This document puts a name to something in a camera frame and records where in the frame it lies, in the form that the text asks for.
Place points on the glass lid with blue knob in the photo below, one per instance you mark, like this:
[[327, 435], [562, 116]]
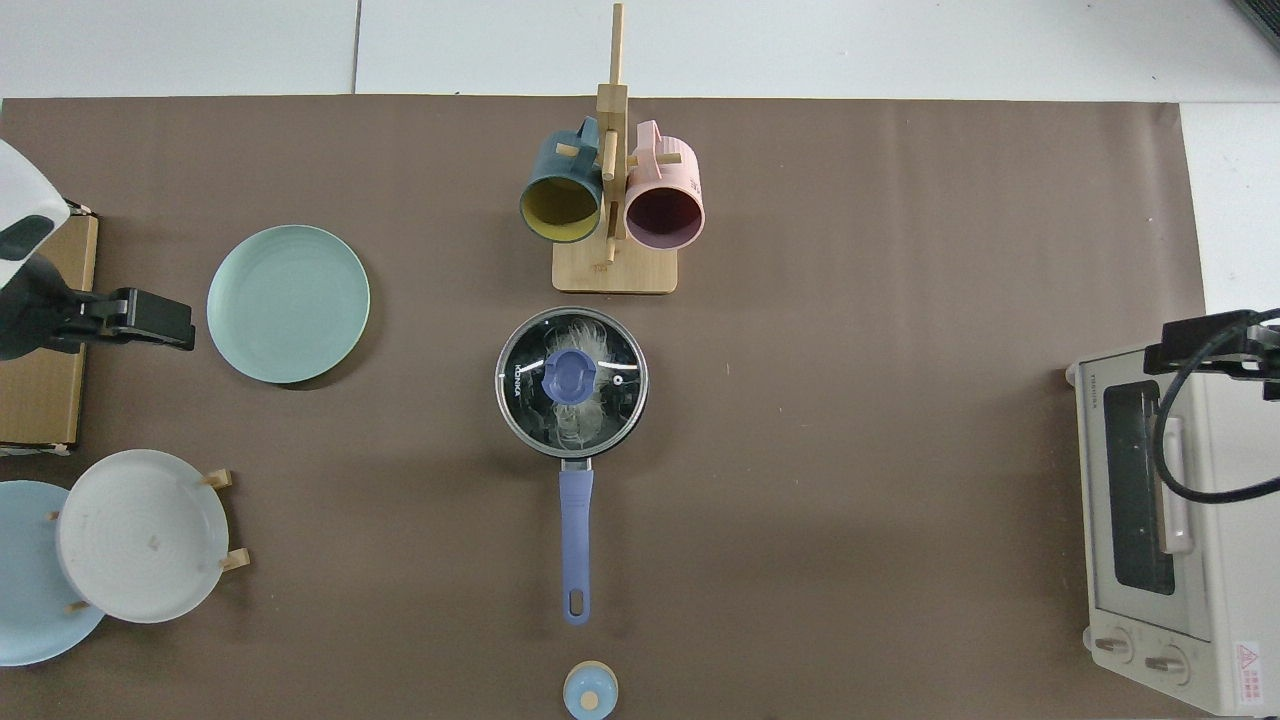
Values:
[[572, 375]]

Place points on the white vermicelli bundle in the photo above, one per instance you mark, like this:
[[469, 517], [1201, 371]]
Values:
[[575, 425]]

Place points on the pale green plate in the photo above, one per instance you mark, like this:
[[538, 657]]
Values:
[[288, 305]]

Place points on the white plate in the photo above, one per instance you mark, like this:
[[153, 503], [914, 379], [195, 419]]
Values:
[[140, 535]]

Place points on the wooden plate rack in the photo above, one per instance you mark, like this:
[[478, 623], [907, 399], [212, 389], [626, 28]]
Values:
[[237, 560]]

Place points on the light blue plate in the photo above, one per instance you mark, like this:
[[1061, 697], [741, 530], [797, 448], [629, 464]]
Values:
[[30, 600]]

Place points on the pale toaster oven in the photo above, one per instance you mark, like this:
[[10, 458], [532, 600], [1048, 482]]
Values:
[[1240, 500]]

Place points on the brown table cloth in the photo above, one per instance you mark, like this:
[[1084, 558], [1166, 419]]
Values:
[[900, 250]]

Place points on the black flat object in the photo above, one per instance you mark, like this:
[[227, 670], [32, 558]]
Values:
[[1268, 15]]

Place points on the dark teal cup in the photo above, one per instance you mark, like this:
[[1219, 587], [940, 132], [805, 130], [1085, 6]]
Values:
[[545, 162]]

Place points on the wooden cup stand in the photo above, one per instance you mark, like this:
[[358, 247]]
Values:
[[612, 110]]

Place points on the pink ribbed cup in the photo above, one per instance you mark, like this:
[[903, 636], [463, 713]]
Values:
[[675, 165]]

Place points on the small blue round thing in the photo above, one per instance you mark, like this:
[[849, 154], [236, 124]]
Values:
[[590, 690]]

